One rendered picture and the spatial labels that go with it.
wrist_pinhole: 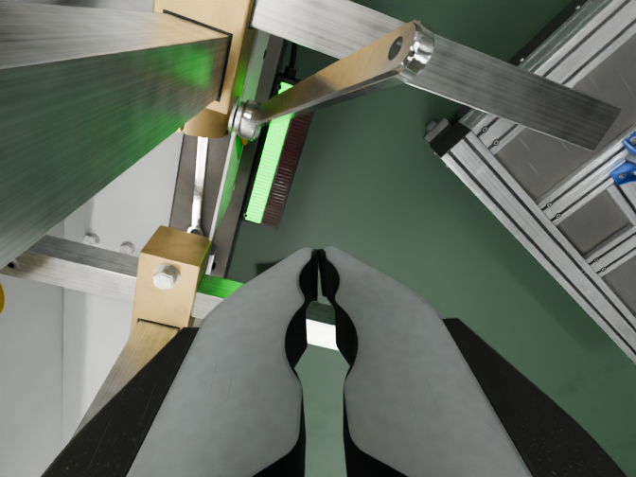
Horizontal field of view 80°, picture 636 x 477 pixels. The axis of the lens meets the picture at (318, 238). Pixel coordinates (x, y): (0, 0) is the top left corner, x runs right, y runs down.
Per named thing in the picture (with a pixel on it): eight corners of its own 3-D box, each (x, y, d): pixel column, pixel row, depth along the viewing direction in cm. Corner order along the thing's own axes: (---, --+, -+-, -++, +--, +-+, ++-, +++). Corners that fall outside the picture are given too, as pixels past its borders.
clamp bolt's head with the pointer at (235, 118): (265, 134, 39) (266, 101, 25) (258, 158, 39) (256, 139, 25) (246, 129, 39) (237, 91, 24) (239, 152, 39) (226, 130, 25)
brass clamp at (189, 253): (220, 239, 36) (206, 269, 32) (196, 340, 43) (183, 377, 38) (153, 221, 35) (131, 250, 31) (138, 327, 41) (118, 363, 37)
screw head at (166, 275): (182, 267, 32) (177, 275, 31) (178, 287, 33) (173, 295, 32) (156, 260, 31) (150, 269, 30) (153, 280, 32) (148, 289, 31)
